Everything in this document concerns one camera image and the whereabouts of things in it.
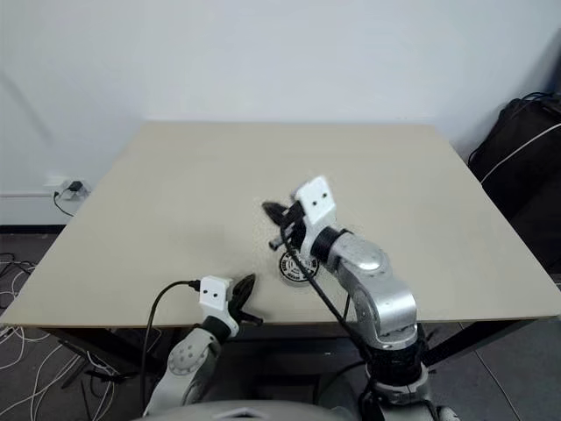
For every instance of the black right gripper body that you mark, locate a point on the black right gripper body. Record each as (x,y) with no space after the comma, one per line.
(293,226)

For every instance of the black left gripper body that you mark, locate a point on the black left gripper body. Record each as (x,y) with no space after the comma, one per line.
(235,302)

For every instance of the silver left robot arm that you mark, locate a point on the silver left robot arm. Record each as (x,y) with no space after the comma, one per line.
(188,355)

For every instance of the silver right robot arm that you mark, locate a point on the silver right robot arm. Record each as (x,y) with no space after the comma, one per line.
(377,285)

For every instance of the grey robot torso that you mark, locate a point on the grey robot torso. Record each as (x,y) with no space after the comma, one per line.
(236,412)

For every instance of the black plug charger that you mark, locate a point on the black plug charger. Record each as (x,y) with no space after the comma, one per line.
(74,186)

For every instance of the large black bag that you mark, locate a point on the large black bag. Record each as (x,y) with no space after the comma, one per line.
(526,175)

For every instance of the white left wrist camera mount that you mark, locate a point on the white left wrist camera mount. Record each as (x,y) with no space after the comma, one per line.
(214,294)

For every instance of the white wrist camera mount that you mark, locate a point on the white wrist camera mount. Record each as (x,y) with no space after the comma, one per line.
(316,202)
(214,294)

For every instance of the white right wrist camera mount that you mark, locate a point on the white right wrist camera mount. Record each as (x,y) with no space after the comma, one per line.
(316,202)

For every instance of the white wall socket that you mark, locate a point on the white wall socket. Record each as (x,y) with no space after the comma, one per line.
(66,184)

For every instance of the black metal table frame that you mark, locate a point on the black metal table frame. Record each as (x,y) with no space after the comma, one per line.
(473,340)

